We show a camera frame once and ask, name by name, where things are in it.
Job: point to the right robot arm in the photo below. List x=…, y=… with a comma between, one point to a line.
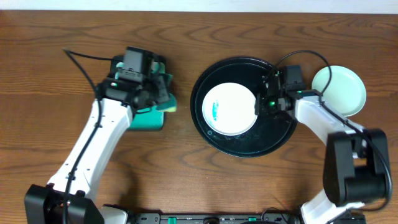
x=356, y=169

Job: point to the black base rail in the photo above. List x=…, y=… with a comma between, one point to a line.
x=155, y=218

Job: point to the rectangular dark green tray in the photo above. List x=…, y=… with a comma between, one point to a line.
x=150, y=120

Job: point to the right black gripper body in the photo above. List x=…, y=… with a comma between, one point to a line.
x=269, y=104

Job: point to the green scouring sponge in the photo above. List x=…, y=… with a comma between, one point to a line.
x=171, y=104

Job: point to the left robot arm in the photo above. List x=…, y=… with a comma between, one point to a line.
x=70, y=193

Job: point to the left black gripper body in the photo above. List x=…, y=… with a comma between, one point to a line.
x=160, y=90

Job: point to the white plate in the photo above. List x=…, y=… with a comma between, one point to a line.
x=229, y=109

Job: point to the round black tray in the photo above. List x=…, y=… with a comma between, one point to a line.
x=269, y=132

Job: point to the mint plate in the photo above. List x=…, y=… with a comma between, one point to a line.
x=346, y=92

